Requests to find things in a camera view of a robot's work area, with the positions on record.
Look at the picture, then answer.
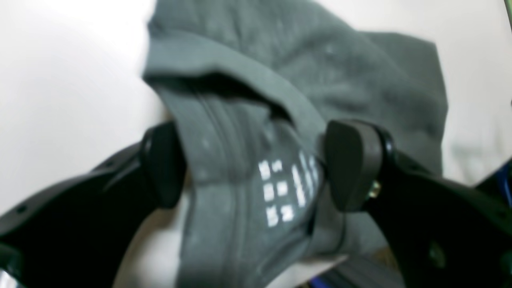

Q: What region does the dark grey t-shirt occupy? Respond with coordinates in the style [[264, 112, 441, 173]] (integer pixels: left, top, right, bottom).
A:
[[144, 0, 448, 288]]

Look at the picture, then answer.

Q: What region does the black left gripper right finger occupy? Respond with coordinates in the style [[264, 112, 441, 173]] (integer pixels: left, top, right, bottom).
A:
[[324, 120, 512, 288]]

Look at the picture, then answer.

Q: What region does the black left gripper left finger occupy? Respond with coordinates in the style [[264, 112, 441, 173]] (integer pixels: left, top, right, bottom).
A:
[[0, 122, 186, 288]]

